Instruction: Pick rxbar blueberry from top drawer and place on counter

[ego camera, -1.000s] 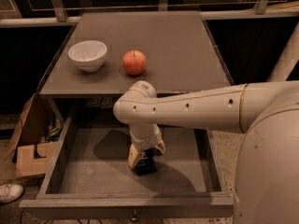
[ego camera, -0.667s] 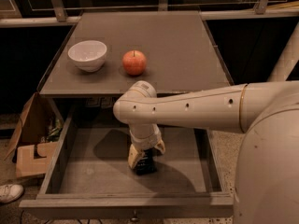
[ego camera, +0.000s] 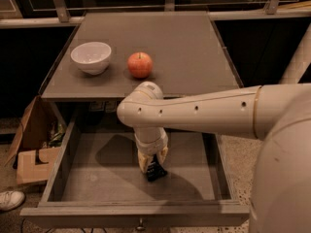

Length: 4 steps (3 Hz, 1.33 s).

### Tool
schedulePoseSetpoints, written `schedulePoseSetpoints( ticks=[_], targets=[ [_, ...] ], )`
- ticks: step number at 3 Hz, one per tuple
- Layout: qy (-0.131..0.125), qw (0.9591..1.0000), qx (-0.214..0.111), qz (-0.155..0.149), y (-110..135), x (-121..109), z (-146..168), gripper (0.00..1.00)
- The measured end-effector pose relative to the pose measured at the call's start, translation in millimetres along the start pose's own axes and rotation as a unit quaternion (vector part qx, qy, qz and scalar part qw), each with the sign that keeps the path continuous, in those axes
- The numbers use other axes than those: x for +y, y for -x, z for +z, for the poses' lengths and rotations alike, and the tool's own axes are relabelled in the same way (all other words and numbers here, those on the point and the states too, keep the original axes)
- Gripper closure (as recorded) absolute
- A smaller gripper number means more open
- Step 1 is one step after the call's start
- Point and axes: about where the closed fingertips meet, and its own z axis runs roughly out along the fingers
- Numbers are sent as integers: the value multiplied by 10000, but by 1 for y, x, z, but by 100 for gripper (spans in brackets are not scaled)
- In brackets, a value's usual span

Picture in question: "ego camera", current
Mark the white sneaker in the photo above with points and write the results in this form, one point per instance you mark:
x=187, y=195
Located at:
x=10, y=200

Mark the grey open top drawer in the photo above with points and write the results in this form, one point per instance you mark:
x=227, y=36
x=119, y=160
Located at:
x=96, y=181

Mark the metal window railing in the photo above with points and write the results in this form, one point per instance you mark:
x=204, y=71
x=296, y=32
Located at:
x=41, y=13

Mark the red apple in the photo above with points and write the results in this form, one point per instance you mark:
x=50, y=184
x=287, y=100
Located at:
x=140, y=65

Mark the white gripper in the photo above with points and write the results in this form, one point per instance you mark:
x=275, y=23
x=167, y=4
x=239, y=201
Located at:
x=152, y=147

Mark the green snack bag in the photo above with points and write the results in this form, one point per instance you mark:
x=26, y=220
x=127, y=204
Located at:
x=56, y=135

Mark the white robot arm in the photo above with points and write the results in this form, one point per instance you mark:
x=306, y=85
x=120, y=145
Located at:
x=279, y=115

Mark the dark blue rxbar wrapper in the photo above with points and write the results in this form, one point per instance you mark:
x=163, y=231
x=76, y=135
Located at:
x=155, y=170

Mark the metal drawer knob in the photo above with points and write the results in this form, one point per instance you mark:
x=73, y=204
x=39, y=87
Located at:
x=140, y=227

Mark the brown cardboard box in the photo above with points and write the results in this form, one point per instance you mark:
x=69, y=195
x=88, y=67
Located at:
x=29, y=150

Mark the white ceramic bowl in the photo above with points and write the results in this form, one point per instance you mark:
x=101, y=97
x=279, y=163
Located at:
x=92, y=58

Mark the grey cabinet counter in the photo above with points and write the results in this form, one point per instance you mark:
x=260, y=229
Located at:
x=187, y=53

